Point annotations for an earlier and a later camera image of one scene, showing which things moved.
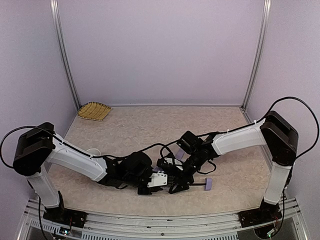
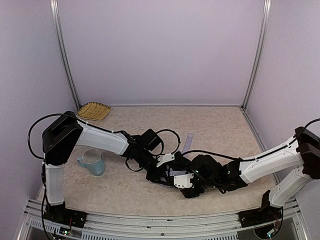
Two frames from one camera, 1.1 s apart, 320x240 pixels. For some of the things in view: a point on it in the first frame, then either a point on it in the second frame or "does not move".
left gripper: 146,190 to 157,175
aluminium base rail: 113,226 does not move
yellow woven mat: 94,110 does not move
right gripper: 163,163 to 191,191
